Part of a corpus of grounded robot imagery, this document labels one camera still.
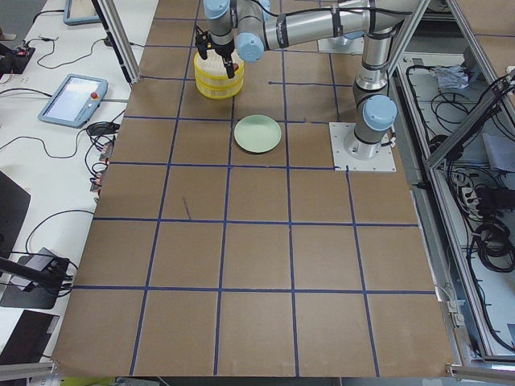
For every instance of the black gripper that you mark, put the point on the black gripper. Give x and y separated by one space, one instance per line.
222 49

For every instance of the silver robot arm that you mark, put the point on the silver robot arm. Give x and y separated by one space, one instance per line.
248 29

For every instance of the light green plate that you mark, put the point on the light green plate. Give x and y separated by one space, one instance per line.
257 133

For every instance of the blue teach pendant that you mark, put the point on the blue teach pendant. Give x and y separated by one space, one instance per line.
80 12
75 101

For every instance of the aluminium frame post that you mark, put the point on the aluminium frame post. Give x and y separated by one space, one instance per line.
111 21

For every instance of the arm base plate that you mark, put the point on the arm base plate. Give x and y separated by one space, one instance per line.
351 155

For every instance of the black camera stand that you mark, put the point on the black camera stand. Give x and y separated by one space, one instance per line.
36 280

